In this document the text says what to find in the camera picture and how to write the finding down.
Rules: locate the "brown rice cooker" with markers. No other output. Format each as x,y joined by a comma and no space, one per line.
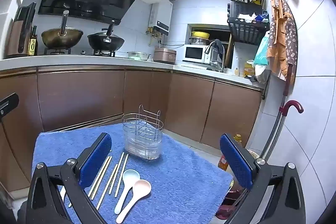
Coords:
164,54

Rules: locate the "black frying pan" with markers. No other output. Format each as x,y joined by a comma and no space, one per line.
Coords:
106,41

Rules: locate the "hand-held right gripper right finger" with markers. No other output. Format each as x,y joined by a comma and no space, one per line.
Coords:
236,161

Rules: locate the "light blue plastic spoon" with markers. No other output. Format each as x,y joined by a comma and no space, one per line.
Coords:
130,176

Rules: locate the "olive oil bottle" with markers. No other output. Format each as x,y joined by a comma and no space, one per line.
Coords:
33,44

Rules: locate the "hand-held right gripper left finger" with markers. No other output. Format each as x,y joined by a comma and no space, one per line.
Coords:
95,158

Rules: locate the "yellow cooking oil bottle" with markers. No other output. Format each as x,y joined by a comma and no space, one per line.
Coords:
223,162

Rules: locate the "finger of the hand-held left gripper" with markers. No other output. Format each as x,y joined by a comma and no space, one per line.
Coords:
9,103

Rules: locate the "blue fluffy mat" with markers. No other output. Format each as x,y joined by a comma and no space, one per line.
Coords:
170,187

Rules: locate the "dark cloth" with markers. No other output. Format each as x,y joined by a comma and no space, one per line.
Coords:
258,77

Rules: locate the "round beige basket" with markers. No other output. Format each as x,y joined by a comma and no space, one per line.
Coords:
252,153

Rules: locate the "brown electric kettle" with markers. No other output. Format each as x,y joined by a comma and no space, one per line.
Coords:
18,35

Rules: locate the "chrome kitchen faucet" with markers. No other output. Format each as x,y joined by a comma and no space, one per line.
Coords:
219,58

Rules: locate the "brass wok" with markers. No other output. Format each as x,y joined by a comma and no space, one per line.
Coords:
61,39

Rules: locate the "pink plastic spoon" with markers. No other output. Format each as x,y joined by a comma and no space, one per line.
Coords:
141,187

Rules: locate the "gas stove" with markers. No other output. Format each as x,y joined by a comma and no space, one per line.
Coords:
78,52

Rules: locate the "black wall rack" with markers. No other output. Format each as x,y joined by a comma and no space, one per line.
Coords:
248,29

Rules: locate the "grey rag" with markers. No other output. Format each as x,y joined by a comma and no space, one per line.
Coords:
216,44

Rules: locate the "teal plastic bag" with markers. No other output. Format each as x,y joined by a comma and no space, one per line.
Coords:
262,52

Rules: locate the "yellow bowl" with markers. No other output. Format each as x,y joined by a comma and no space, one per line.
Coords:
200,35

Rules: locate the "white microwave oven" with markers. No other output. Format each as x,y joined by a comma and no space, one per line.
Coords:
194,54

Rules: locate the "white water heater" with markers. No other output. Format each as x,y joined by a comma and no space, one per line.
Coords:
160,16

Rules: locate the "small steel pot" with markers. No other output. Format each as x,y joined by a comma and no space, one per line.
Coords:
139,55

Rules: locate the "brown floral apron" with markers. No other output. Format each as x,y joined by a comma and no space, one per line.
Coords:
290,43

